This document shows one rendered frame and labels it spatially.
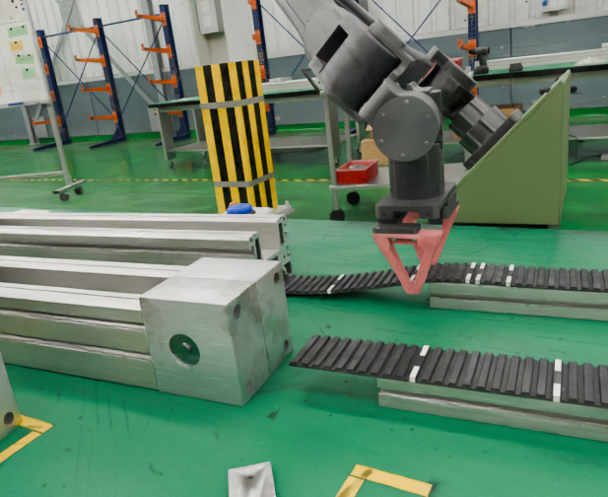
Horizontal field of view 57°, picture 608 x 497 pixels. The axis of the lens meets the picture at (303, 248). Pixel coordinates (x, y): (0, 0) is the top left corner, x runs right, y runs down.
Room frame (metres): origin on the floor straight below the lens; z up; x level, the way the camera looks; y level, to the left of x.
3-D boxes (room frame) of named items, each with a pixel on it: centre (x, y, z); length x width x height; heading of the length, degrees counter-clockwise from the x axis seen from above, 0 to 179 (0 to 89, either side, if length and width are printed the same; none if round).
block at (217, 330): (0.49, 0.08, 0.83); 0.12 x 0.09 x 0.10; 154
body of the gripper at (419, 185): (0.58, -0.13, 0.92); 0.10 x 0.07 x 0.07; 154
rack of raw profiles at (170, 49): (10.64, 3.37, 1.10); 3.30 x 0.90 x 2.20; 59
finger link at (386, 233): (0.56, -0.12, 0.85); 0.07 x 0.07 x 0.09; 64
